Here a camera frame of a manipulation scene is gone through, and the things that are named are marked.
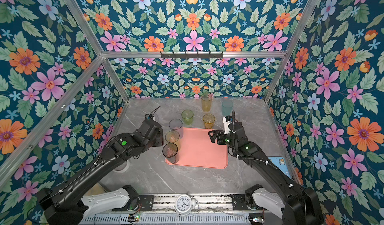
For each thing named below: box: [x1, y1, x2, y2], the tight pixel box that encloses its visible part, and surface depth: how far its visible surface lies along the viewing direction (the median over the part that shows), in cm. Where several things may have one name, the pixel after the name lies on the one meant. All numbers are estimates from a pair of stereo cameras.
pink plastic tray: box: [165, 127, 229, 169], surface depth 92 cm
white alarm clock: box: [175, 194, 197, 217], surface depth 72 cm
